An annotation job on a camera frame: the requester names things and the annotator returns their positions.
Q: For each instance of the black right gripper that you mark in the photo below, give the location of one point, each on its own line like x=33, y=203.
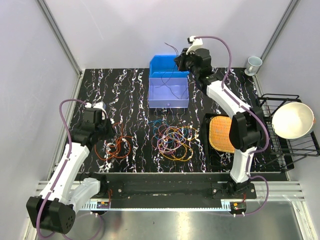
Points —
x=181, y=59

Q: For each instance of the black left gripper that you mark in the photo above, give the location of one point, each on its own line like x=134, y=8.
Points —
x=111, y=133

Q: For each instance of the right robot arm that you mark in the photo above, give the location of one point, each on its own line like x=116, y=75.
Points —
x=247, y=129

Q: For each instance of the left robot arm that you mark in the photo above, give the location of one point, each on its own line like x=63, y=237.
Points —
x=55, y=208

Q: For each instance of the blue plastic bin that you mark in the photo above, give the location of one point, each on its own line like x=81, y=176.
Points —
x=163, y=66

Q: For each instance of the lavender plastic tray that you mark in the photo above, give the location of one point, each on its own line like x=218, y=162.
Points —
x=172, y=92

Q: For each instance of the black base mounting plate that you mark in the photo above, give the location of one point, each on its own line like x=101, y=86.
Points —
x=171, y=190

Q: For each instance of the woven orange bamboo mat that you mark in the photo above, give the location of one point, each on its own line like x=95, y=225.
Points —
x=218, y=136

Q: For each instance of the white ceramic mug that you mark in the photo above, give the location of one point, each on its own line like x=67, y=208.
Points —
x=252, y=66

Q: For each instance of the black plastic tray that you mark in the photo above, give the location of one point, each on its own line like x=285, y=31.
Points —
x=215, y=161

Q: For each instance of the large white bowl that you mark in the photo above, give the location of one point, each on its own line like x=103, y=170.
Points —
x=293, y=120

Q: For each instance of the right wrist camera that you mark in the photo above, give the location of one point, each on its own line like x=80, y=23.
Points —
x=195, y=43

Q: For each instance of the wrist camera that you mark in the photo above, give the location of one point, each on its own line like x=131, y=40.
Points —
x=195, y=43
x=102, y=106

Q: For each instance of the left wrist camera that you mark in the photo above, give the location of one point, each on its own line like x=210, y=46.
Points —
x=102, y=106

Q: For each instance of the black wire dish rack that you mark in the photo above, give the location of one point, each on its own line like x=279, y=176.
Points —
x=282, y=153

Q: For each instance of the aluminium frame rail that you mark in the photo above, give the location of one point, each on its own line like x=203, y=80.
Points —
x=285, y=192

